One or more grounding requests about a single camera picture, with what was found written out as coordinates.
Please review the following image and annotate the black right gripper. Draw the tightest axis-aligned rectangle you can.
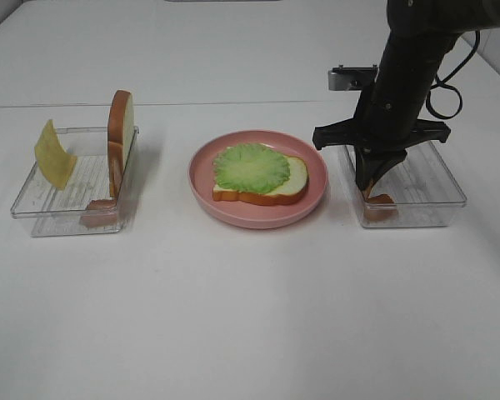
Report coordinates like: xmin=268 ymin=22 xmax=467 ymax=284
xmin=312 ymin=89 xmax=450 ymax=195

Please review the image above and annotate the bacon strip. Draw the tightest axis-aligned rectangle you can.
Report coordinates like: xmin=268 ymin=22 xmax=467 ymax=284
xmin=80 ymin=156 xmax=124 ymax=228
xmin=362 ymin=180 xmax=397 ymax=223

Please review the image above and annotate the bread slice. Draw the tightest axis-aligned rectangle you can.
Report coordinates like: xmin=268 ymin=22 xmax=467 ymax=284
xmin=107 ymin=90 xmax=134 ymax=198
xmin=212 ymin=151 xmax=309 ymax=206

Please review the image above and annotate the green lettuce leaf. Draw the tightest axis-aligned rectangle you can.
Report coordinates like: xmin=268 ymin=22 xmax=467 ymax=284
xmin=212 ymin=143 xmax=291 ymax=194

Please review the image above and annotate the yellow cheese slice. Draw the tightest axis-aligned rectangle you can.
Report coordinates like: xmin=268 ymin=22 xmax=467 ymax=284
xmin=34 ymin=119 xmax=78 ymax=190

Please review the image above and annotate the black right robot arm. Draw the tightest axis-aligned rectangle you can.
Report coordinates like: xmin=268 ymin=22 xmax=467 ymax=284
xmin=312 ymin=1 xmax=500 ymax=196

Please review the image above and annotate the clear right plastic container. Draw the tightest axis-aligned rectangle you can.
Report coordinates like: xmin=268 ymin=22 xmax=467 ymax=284
xmin=338 ymin=140 xmax=467 ymax=229

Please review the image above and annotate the clear plastic container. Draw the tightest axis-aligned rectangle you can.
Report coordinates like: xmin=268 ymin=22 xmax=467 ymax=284
xmin=10 ymin=127 xmax=139 ymax=238
xmin=338 ymin=140 xmax=467 ymax=229

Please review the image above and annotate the pink round plate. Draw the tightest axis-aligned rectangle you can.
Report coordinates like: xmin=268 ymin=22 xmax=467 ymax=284
xmin=187 ymin=130 xmax=328 ymax=229

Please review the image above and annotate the clear left plastic container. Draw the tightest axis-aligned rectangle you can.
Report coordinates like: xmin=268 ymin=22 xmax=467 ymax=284
xmin=10 ymin=127 xmax=139 ymax=238

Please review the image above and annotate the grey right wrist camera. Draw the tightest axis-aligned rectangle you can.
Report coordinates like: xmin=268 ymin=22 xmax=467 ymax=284
xmin=327 ymin=64 xmax=378 ymax=91

